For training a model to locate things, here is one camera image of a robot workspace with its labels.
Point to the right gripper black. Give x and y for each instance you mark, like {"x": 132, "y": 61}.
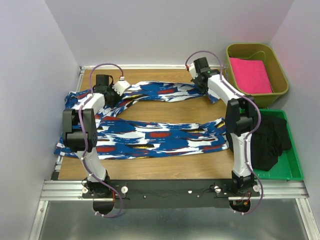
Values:
{"x": 203, "y": 89}

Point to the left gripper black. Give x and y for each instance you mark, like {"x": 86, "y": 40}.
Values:
{"x": 118, "y": 98}

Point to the blue white red patterned pants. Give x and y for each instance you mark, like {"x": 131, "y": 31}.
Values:
{"x": 120, "y": 139}

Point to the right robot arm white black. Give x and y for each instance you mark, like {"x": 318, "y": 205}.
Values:
{"x": 241, "y": 118}

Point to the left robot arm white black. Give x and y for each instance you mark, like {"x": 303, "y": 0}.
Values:
{"x": 80, "y": 135}

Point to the pink folded cloth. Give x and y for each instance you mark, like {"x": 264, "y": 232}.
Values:
{"x": 251, "y": 76}

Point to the black garment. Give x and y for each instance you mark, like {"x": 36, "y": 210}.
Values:
{"x": 268, "y": 142}

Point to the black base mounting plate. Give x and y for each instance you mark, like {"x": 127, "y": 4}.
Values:
{"x": 169, "y": 194}

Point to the green plastic tray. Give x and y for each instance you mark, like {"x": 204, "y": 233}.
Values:
{"x": 288, "y": 165}

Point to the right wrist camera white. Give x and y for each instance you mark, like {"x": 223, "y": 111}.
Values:
{"x": 191, "y": 68}

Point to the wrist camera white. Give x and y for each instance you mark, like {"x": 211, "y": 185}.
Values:
{"x": 191, "y": 68}
{"x": 121, "y": 86}

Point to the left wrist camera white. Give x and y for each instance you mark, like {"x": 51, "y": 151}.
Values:
{"x": 121, "y": 86}

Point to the aluminium frame rail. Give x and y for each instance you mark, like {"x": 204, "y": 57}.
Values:
{"x": 63, "y": 214}

